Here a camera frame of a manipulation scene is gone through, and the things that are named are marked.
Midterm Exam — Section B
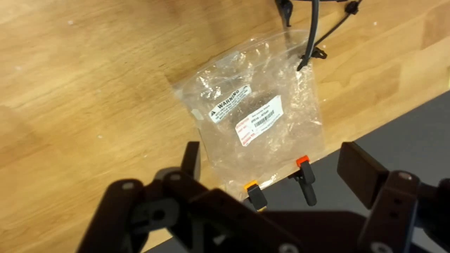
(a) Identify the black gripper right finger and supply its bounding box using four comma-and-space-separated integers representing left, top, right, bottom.
338, 142, 450, 253

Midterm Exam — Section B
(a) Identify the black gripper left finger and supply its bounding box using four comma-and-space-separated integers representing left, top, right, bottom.
76, 142, 301, 253

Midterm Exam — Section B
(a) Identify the clear plastic bag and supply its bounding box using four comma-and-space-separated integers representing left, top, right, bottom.
174, 29, 325, 191

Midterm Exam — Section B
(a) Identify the black cable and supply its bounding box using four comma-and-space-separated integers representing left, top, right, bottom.
273, 0, 364, 73

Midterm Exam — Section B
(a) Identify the orange-tipped black clamp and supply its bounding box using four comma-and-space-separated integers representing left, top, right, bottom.
290, 156, 317, 206

